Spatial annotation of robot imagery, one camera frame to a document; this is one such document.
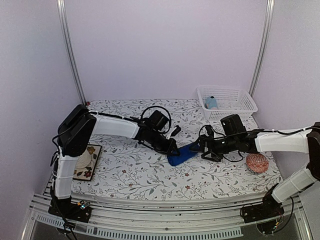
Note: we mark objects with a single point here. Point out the aluminium frame post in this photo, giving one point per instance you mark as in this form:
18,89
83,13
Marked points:
62,13
268,18

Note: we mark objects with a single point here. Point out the floral square coaster tile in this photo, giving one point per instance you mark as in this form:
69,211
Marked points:
86,174

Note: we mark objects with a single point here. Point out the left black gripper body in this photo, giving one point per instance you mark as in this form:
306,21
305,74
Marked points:
159,145

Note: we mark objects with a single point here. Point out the red white patterned bowl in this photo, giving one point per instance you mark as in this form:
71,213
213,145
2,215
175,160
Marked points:
257,163

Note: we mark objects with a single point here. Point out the floral patterned tablecloth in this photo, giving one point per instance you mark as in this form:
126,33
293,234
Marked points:
128,170

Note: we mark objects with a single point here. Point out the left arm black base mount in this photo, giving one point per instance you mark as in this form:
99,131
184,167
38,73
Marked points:
65,209

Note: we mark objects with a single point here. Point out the dark blue towel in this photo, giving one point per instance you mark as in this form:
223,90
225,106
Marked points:
185,155

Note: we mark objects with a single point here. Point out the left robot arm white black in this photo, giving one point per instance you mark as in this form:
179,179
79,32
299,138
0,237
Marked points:
74,133

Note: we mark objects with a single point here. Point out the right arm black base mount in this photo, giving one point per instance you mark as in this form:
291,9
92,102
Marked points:
267,209

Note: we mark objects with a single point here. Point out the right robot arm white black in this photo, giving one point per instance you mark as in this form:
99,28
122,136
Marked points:
303,142

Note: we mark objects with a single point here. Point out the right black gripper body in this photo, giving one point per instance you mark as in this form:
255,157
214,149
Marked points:
229,145

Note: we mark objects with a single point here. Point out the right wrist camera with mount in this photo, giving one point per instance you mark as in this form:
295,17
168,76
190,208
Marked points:
210,131

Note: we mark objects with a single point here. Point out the front aluminium rail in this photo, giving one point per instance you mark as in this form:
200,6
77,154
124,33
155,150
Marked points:
127,219

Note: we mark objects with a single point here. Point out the right aluminium frame post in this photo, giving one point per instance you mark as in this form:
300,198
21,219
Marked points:
268,18

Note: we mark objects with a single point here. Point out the left aluminium frame post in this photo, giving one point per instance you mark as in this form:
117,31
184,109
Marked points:
62,13

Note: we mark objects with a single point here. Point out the white plastic perforated basket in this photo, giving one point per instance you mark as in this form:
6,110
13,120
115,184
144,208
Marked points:
228,100

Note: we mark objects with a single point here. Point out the light blue orange dotted towel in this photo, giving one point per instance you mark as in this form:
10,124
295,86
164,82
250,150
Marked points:
211,103

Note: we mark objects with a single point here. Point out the cream ribbed mug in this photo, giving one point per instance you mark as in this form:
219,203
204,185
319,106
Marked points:
84,160

